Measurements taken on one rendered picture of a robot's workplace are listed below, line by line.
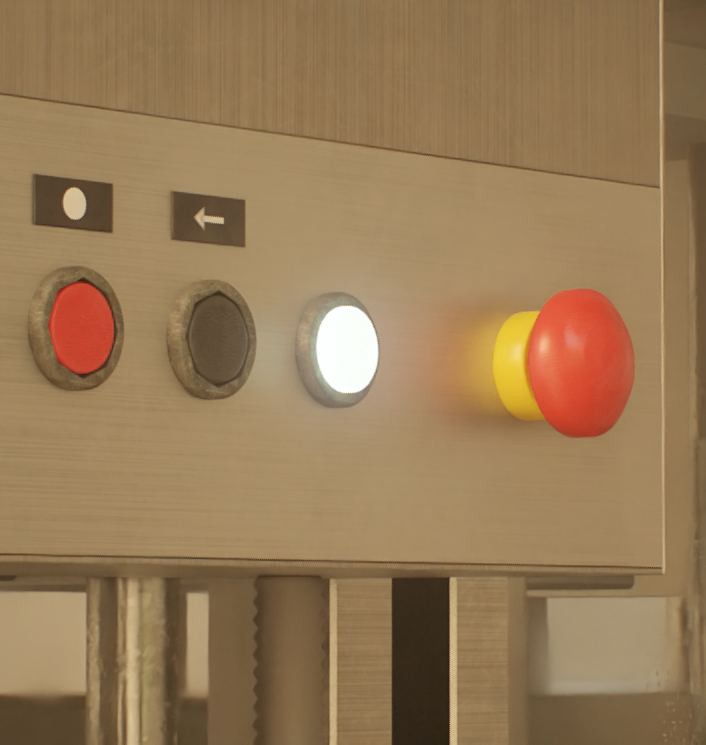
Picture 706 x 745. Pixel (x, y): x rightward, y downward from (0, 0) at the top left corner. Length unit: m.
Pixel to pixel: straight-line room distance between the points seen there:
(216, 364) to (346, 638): 0.29
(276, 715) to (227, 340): 0.18
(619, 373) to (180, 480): 0.15
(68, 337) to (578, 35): 0.23
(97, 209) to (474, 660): 0.38
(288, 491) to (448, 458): 0.07
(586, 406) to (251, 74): 0.13
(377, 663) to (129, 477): 0.32
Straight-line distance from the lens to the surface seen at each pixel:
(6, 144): 0.95
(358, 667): 1.27
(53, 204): 0.96
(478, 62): 1.09
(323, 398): 1.03
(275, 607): 1.15
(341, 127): 1.04
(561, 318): 1.07
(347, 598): 1.27
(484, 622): 1.32
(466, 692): 1.31
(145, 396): 0.98
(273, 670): 1.15
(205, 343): 0.99
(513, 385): 1.08
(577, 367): 1.07
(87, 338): 0.96
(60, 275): 0.96
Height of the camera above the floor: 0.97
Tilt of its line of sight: 4 degrees up
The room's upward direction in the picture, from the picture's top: straight up
